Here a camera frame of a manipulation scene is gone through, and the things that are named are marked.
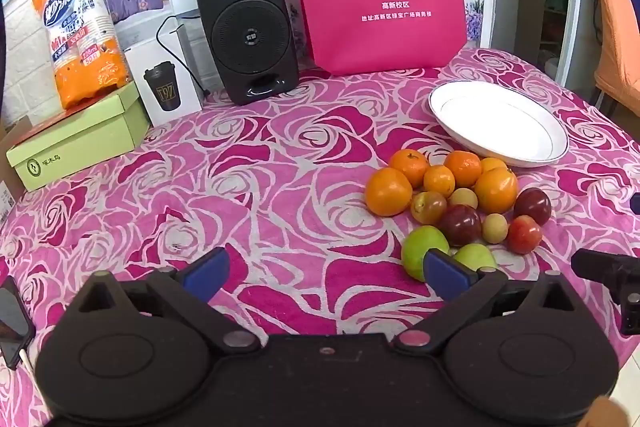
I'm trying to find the large orange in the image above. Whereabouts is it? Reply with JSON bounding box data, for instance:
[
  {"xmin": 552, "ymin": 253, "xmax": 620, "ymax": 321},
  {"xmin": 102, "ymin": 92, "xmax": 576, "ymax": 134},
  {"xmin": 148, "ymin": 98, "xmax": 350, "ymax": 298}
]
[
  {"xmin": 474, "ymin": 167, "xmax": 519, "ymax": 215},
  {"xmin": 364, "ymin": 167, "xmax": 414, "ymax": 217}
]

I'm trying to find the dark red plum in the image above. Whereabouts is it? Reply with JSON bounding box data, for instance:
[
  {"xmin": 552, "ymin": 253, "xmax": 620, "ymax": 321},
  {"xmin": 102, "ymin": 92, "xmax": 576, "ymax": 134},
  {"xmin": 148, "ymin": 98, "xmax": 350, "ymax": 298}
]
[
  {"xmin": 514, "ymin": 188, "xmax": 552, "ymax": 227},
  {"xmin": 440, "ymin": 204, "xmax": 483, "ymax": 248}
]

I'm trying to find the black cable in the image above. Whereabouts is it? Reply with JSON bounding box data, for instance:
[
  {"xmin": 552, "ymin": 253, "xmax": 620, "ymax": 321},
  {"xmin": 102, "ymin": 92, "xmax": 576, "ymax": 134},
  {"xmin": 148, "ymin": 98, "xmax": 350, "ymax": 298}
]
[{"xmin": 156, "ymin": 14, "xmax": 211, "ymax": 98}]

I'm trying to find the bright red plum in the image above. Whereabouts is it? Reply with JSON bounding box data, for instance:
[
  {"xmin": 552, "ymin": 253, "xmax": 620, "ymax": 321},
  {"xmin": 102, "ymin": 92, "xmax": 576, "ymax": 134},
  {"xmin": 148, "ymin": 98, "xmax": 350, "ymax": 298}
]
[{"xmin": 507, "ymin": 215, "xmax": 543, "ymax": 255}]

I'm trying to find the small yellow plum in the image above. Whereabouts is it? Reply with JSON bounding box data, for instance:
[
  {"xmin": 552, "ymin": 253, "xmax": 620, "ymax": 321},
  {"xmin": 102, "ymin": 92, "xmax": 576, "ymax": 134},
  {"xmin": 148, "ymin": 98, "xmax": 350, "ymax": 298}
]
[
  {"xmin": 447, "ymin": 188, "xmax": 479, "ymax": 210},
  {"xmin": 482, "ymin": 213, "xmax": 510, "ymax": 244}
]

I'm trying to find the pink rose printed blanket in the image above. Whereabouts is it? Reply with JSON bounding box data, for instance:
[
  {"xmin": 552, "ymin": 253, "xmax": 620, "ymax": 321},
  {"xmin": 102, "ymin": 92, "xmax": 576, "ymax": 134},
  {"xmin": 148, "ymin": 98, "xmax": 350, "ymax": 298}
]
[{"xmin": 0, "ymin": 47, "xmax": 640, "ymax": 427}]

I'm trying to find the smartphone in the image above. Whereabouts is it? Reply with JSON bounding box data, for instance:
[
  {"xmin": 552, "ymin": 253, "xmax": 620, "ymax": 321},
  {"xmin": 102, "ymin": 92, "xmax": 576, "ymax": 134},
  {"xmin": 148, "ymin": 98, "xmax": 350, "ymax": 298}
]
[{"xmin": 0, "ymin": 276, "xmax": 37, "ymax": 370}]

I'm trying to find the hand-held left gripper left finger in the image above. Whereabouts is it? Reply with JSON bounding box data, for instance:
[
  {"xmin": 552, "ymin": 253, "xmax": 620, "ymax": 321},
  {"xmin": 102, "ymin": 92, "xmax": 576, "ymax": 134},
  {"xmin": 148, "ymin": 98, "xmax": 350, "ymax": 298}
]
[{"xmin": 65, "ymin": 248, "xmax": 261, "ymax": 355}]

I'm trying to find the orange pack of paper cups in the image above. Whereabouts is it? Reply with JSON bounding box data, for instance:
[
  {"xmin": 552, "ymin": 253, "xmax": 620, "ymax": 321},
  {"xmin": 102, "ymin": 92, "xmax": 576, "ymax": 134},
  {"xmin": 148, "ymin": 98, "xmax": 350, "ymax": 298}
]
[{"xmin": 32, "ymin": 0, "xmax": 136, "ymax": 110}]

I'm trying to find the red and green plum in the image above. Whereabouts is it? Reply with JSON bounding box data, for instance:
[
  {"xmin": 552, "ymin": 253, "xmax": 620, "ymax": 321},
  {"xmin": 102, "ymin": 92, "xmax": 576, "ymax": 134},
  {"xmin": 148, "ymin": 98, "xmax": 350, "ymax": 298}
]
[{"xmin": 411, "ymin": 191, "xmax": 448, "ymax": 226}]

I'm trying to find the black speaker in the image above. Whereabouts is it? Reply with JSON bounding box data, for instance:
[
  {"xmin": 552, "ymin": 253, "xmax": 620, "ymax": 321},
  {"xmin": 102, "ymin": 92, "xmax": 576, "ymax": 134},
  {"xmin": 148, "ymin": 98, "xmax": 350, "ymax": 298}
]
[{"xmin": 194, "ymin": 0, "xmax": 301, "ymax": 106}]

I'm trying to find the person's left hand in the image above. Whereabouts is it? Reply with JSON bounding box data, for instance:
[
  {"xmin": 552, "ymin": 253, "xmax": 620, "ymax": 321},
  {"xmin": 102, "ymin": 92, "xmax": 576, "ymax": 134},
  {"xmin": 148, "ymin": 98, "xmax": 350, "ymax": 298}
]
[{"xmin": 582, "ymin": 399, "xmax": 630, "ymax": 427}]

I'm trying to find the cardboard box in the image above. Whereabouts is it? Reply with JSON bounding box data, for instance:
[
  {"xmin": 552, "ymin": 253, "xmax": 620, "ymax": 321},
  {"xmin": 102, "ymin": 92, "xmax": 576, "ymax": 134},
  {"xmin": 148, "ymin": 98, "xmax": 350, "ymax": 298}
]
[{"xmin": 0, "ymin": 117, "xmax": 32, "ymax": 208}]

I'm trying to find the chair with orange cover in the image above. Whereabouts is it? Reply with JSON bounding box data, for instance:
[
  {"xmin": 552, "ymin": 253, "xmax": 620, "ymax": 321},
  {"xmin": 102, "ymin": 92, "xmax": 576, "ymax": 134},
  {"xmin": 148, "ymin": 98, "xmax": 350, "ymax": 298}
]
[{"xmin": 594, "ymin": 0, "xmax": 640, "ymax": 108}]

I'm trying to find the white box with cup print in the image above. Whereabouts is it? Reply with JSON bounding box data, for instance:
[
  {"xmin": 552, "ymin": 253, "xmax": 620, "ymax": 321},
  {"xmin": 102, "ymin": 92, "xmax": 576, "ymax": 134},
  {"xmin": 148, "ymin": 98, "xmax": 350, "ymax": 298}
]
[{"xmin": 122, "ymin": 41, "xmax": 204, "ymax": 128}]

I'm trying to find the green shoe box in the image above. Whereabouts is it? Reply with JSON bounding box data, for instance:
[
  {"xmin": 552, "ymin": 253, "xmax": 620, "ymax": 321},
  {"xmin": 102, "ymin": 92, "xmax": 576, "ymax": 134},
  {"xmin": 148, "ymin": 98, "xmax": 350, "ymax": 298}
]
[{"xmin": 6, "ymin": 82, "xmax": 151, "ymax": 192}]

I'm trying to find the white plate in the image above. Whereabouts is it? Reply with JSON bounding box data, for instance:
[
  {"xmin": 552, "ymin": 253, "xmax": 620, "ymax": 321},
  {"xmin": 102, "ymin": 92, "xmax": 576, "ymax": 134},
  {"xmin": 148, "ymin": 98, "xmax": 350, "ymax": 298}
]
[{"xmin": 428, "ymin": 81, "xmax": 571, "ymax": 168}]

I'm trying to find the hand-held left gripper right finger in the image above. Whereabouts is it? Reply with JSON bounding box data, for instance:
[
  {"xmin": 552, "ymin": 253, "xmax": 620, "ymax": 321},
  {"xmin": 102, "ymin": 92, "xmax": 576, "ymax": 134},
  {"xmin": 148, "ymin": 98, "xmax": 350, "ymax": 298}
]
[{"xmin": 392, "ymin": 249, "xmax": 593, "ymax": 355}]

